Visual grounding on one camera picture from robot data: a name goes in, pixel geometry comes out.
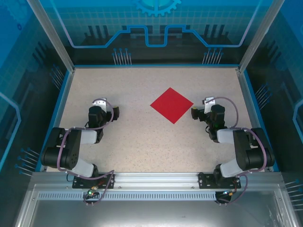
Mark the red square paper sheet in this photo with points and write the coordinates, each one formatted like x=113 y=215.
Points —
x=171 y=105

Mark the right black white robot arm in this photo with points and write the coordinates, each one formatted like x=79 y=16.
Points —
x=246 y=151

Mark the sheet metal tray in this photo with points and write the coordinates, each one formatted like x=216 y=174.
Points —
x=151 y=215

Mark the blue side border strip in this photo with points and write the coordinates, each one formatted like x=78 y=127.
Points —
x=259 y=118
x=55 y=118

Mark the blue back border strip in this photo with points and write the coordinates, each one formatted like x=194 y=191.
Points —
x=156 y=65

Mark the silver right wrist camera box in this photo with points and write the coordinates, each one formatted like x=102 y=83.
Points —
x=209 y=102

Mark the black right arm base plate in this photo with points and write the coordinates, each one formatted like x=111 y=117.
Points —
x=204 y=182

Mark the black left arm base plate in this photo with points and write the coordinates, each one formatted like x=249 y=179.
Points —
x=77 y=185

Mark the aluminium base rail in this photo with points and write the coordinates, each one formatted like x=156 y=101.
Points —
x=156 y=179

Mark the aluminium frame post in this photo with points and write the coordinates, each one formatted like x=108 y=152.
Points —
x=55 y=40
x=260 y=35

